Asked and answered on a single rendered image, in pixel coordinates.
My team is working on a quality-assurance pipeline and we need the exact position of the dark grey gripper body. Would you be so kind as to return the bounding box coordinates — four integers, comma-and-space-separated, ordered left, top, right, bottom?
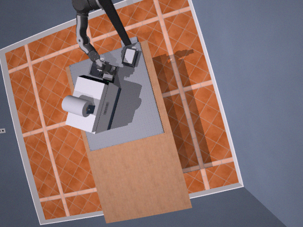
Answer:
100, 62, 112, 74

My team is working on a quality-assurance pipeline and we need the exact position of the grey roll on bracket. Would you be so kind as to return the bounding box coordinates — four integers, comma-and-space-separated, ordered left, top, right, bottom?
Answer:
62, 95, 93, 117

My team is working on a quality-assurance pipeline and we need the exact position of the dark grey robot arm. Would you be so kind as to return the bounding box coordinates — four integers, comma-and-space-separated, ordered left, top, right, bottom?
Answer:
72, 0, 105, 71

